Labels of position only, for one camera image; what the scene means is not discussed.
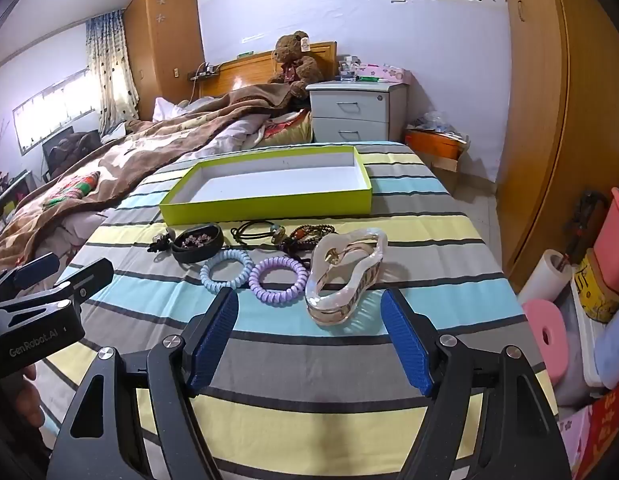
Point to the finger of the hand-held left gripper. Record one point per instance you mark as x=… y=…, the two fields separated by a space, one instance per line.
x=37 y=267
x=89 y=272

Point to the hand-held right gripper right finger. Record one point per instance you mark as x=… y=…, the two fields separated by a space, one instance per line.
x=407 y=340

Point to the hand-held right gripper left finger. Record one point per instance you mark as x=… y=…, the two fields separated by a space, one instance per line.
x=214 y=340

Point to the white pearly hair claw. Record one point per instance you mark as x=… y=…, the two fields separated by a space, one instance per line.
x=339 y=305

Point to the black hair band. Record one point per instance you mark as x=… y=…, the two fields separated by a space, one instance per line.
x=189 y=256

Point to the green shallow cardboard box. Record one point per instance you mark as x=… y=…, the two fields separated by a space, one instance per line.
x=269 y=175

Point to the person's left hand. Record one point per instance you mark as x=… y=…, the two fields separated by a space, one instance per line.
x=33 y=395

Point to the shelf of small bottles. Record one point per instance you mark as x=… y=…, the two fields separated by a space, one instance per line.
x=7 y=200

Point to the red green plaid cushion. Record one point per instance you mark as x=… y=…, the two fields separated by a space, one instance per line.
x=74 y=187

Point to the striped bedsheet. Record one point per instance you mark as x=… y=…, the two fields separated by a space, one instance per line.
x=309 y=360

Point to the pink rhinestone hairpin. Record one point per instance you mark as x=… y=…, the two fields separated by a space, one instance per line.
x=195 y=240

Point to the black monitor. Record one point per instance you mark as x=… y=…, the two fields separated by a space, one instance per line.
x=64 y=152

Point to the brown blanket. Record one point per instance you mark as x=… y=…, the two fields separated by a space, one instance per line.
x=139 y=150

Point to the pink foam roll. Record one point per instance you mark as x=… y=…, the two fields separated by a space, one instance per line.
x=544 y=335

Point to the white paper roll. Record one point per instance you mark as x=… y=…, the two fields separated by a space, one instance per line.
x=539 y=275

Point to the window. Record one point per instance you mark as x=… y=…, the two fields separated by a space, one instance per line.
x=54 y=110

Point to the white pillow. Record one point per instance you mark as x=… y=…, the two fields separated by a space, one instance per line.
x=167 y=109

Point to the yellow tin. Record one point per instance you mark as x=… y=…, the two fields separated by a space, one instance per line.
x=594 y=290

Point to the orange box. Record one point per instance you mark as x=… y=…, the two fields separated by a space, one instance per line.
x=432 y=145

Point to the patterned curtain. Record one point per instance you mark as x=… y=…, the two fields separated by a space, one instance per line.
x=109 y=75

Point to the light blue cloth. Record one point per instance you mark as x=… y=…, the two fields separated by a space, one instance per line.
x=614 y=350

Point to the dark red tool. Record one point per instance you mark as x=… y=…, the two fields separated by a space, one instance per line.
x=587 y=215

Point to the red cardboard box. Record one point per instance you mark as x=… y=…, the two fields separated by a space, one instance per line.
x=607 y=430

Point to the red and yellow pillow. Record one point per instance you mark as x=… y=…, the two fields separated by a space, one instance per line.
x=289 y=132

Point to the clear plastic bag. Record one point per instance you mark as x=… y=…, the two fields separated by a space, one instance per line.
x=439 y=121

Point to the power strip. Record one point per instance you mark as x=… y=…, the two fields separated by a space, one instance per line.
x=204 y=72

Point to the narrow wooden wardrobe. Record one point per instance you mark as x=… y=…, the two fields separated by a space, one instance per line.
x=164 y=50

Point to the pink plastic container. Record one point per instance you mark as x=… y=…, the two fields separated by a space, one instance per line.
x=614 y=230

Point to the white nightstand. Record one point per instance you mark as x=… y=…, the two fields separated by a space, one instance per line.
x=349 y=110

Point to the large wooden wardrobe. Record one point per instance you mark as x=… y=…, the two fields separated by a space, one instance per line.
x=539 y=135

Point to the wooden headboard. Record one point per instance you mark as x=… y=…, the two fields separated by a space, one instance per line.
x=239 y=72

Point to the pink floral box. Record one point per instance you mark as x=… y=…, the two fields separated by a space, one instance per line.
x=389 y=74

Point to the clear bottle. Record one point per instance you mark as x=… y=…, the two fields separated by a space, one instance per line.
x=347 y=69

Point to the brown teddy bear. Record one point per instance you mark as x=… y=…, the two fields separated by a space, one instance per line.
x=292 y=55

